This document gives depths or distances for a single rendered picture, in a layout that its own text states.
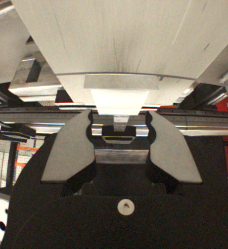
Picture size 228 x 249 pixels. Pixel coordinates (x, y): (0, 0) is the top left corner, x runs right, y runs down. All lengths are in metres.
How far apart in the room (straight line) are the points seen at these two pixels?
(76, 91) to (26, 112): 0.48
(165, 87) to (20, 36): 0.30
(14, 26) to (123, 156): 0.32
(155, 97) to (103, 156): 0.13
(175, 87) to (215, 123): 0.50
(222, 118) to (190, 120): 0.20
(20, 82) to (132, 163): 0.28
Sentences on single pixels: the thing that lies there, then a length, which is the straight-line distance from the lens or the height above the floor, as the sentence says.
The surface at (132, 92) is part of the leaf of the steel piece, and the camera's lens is 0.17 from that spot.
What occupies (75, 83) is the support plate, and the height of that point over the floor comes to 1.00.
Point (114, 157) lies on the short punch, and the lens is 0.20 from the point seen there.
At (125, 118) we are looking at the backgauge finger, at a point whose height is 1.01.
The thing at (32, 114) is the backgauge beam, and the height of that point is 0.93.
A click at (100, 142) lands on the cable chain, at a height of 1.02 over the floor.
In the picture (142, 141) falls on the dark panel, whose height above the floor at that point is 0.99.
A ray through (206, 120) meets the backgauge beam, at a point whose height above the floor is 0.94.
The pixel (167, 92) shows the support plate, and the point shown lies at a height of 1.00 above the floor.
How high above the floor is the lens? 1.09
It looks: 17 degrees down
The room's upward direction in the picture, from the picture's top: 179 degrees counter-clockwise
